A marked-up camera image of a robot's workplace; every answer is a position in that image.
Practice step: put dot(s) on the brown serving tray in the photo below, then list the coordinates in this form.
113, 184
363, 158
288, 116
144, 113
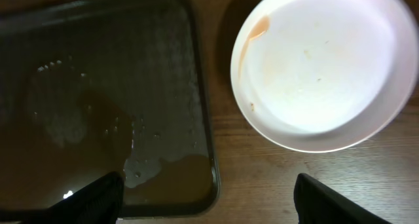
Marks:
96, 87

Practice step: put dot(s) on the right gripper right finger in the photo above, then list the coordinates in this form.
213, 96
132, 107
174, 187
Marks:
316, 203

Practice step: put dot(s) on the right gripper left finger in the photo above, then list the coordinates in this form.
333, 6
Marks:
98, 203

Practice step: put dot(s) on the white plate top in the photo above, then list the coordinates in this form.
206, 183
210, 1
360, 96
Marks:
318, 76

